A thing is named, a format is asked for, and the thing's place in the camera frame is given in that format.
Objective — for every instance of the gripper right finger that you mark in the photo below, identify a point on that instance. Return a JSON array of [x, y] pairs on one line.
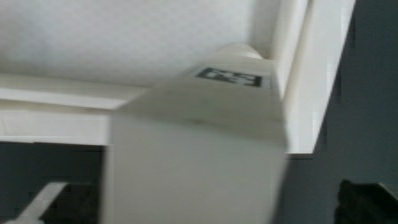
[[366, 204]]

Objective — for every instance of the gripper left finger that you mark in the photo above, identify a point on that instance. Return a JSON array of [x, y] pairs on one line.
[[64, 205]]

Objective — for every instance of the white desk leg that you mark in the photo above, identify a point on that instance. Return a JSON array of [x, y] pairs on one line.
[[195, 159]]

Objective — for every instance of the white desk top tray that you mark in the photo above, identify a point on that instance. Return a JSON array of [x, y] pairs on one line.
[[87, 49]]

